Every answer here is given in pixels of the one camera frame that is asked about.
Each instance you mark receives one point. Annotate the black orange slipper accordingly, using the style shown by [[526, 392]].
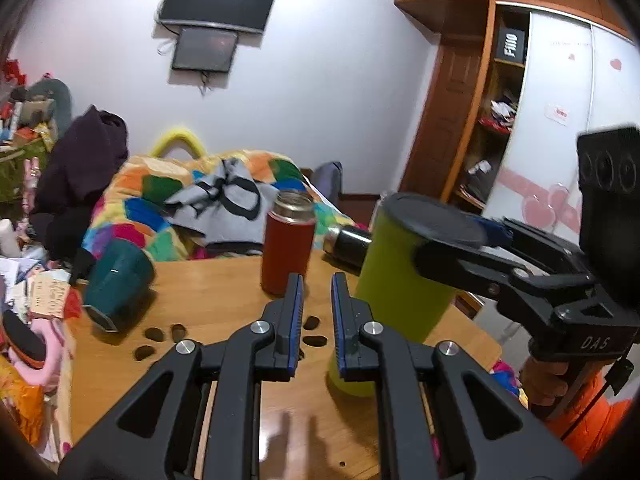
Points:
[[22, 337]]

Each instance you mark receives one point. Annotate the brown wooden door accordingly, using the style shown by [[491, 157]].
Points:
[[450, 120]]

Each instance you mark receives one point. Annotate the black thermos bottle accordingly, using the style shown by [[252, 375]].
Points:
[[347, 246]]

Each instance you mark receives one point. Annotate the person's right hand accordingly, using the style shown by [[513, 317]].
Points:
[[542, 385]]

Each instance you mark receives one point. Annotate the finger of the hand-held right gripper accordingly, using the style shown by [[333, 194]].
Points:
[[496, 232], [465, 270]]

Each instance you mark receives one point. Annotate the red thermos bottle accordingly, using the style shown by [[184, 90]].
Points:
[[287, 255]]

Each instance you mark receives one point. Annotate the teal ceramic mug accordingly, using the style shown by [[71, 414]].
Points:
[[117, 280]]

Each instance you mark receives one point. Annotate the white plastic bottle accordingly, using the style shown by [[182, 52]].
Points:
[[7, 237]]

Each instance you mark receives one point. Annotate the green cup with black lid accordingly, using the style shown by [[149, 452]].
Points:
[[400, 285]]

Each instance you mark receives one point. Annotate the handwritten paper note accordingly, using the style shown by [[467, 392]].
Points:
[[49, 294]]

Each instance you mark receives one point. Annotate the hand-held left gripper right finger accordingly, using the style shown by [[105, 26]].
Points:
[[336, 325]]

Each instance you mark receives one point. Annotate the orange snack packet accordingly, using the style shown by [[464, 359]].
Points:
[[20, 400]]

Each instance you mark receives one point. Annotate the grey blue cushion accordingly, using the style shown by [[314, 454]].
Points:
[[327, 180]]

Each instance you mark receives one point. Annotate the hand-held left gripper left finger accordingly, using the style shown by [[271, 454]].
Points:
[[298, 317]]

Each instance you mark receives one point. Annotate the grey black printed garment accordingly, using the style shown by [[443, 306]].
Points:
[[225, 205]]

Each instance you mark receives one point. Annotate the black box on shelf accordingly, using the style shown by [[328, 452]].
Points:
[[511, 46]]

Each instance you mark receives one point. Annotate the wooden wardrobe with white doors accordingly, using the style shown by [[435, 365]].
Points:
[[550, 85]]

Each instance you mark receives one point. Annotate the dark purple clothing pile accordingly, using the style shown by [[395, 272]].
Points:
[[80, 170]]

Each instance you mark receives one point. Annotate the person's right forearm orange sleeve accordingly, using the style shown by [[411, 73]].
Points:
[[595, 420]]

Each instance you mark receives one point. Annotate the colourful patchwork blanket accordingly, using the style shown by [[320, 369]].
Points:
[[145, 195]]

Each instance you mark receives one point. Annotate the yellow curved frame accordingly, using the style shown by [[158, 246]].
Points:
[[175, 136]]

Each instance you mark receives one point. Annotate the grey plush toy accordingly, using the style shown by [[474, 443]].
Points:
[[52, 97]]

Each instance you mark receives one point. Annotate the small black wall monitor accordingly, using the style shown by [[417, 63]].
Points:
[[205, 49]]

